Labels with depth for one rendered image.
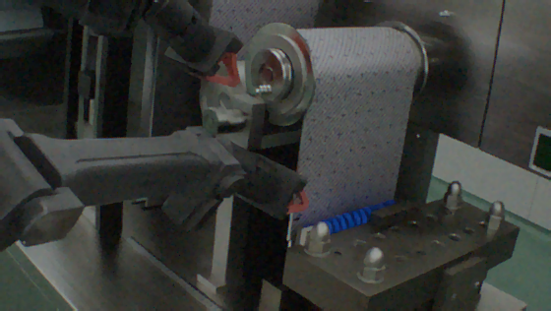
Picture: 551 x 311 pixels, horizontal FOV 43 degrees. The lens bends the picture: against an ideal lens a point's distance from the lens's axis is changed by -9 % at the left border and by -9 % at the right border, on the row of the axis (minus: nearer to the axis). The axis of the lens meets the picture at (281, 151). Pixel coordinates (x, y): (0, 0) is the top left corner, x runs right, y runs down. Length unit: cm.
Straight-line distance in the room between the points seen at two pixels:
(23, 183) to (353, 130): 68
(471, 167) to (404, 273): 310
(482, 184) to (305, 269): 310
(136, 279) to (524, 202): 300
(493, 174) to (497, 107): 283
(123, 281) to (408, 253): 44
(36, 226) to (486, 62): 86
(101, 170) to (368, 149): 60
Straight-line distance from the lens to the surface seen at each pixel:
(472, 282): 116
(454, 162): 419
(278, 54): 105
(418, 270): 106
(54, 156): 62
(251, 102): 108
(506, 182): 401
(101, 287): 117
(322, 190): 113
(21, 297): 144
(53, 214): 57
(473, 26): 125
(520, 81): 120
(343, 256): 106
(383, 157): 121
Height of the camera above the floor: 151
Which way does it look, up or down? 20 degrees down
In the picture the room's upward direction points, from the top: 7 degrees clockwise
